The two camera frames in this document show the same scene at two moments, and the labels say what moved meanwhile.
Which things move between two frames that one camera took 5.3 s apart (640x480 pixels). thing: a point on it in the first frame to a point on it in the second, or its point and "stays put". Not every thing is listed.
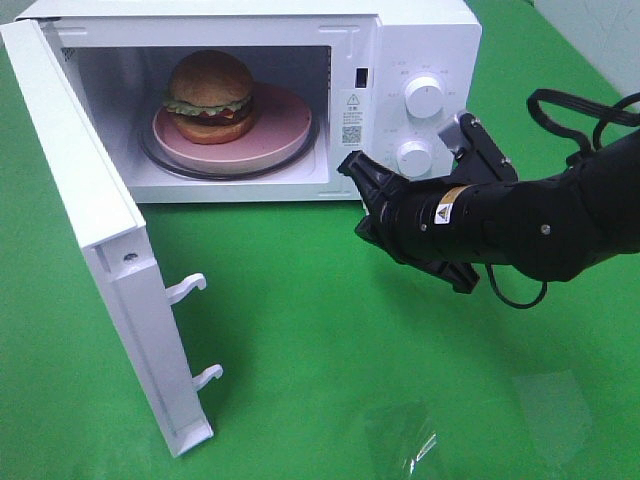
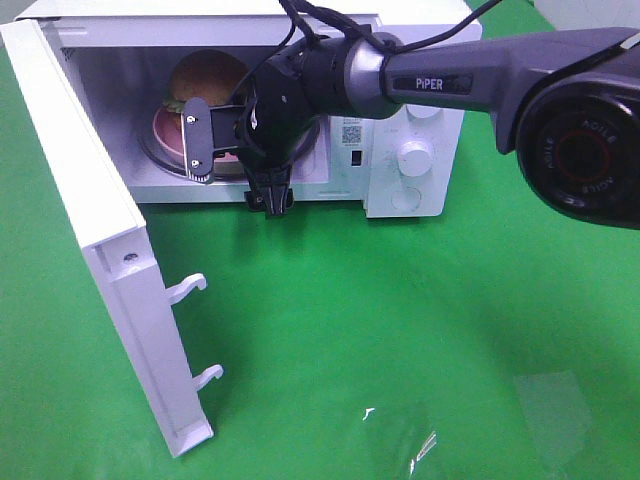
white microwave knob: x=414 y=159 stays put
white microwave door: x=114 y=234 stays put
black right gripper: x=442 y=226 to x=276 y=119
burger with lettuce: x=211 y=98 stays put
